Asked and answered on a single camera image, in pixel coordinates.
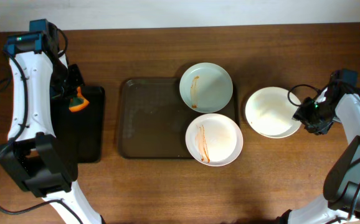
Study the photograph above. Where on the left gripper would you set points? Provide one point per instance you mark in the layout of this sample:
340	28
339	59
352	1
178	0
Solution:
71	90

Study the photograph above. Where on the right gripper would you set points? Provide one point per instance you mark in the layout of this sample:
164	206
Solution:
308	119

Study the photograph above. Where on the green orange sponge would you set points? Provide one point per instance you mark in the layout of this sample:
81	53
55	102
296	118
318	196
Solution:
78	102

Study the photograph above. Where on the white plate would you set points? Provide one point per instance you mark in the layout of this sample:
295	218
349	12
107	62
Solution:
269	111
214	140

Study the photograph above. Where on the pale green plate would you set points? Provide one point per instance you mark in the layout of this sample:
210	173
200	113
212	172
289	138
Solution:
206	87

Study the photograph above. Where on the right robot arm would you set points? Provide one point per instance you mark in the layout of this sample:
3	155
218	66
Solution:
340	200

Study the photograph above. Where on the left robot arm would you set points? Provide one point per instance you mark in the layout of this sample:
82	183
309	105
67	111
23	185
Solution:
33	156

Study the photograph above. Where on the black small tray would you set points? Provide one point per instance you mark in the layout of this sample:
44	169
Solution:
81	130

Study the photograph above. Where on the brown plastic tray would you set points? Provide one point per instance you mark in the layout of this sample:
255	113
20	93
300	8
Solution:
153	120

